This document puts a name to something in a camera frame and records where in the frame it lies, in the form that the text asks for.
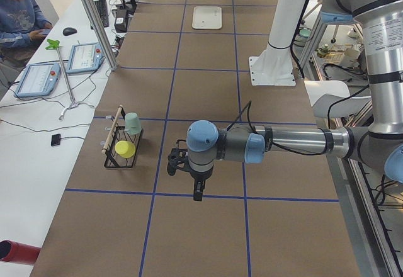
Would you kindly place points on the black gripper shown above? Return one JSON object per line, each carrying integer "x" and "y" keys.
{"x": 198, "y": 176}

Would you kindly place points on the mint green cup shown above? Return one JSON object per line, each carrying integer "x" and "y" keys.
{"x": 132, "y": 123}

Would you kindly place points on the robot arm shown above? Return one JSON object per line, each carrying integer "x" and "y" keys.
{"x": 379, "y": 146}

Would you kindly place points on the yellow cup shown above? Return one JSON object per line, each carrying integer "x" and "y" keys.
{"x": 125, "y": 149}

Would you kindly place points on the cream rabbit tray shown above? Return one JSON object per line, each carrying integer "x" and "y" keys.
{"x": 207, "y": 18}

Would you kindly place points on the small black puck device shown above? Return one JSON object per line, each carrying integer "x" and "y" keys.
{"x": 55, "y": 140}

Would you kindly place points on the far blue teach pendant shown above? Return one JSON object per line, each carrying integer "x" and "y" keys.
{"x": 84, "y": 58}

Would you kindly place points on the blue teach pendant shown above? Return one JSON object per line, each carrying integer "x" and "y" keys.
{"x": 84, "y": 58}
{"x": 38, "y": 80}

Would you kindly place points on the black power adapter box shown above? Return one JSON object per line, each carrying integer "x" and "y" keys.
{"x": 121, "y": 21}

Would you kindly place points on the near blue teach pendant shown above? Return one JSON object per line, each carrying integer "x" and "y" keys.
{"x": 38, "y": 80}

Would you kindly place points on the red cylinder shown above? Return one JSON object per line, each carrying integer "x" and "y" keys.
{"x": 18, "y": 253}

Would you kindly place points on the black computer mouse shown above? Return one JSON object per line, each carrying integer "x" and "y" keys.
{"x": 69, "y": 31}

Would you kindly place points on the metal reacher grabber tool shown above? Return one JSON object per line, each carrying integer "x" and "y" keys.
{"x": 55, "y": 45}

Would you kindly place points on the seated person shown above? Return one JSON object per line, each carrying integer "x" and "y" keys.
{"x": 22, "y": 27}

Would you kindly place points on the black wire cup rack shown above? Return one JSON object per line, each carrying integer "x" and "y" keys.
{"x": 123, "y": 139}

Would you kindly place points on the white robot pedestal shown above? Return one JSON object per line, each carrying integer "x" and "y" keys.
{"x": 274, "y": 66}

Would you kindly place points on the aluminium frame post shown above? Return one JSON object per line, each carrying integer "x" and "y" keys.
{"x": 96, "y": 23}

